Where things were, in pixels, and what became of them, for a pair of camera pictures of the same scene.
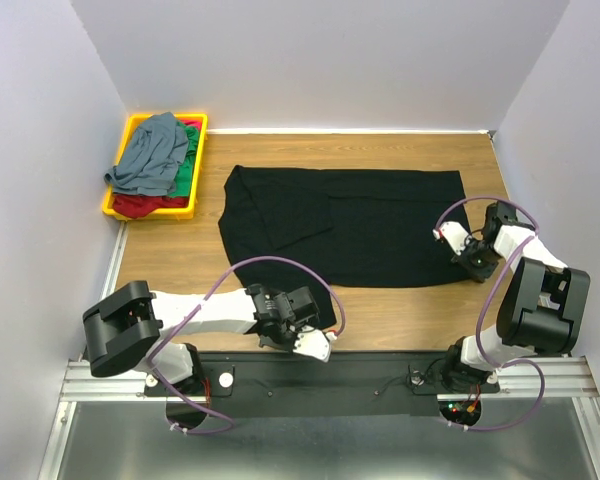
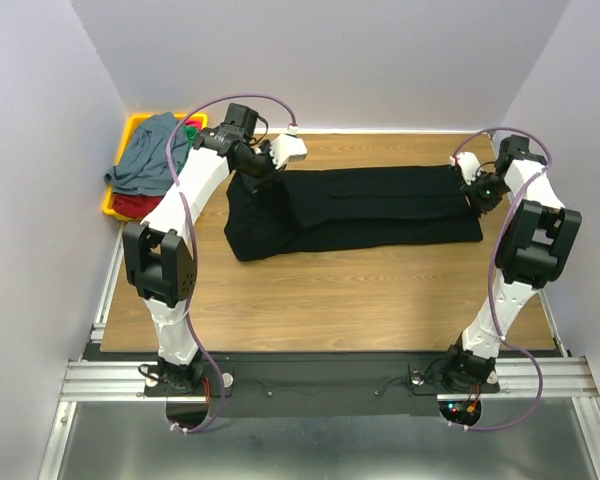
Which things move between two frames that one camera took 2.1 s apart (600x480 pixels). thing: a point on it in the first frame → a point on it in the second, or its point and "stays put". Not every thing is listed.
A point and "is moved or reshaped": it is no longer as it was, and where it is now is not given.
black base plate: (312, 384) stays put
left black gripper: (288, 346) → (265, 178)
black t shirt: (341, 228) is moved or reshaped
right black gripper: (474, 272) → (481, 205)
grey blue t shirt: (158, 148) stays put
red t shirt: (137, 206) stays put
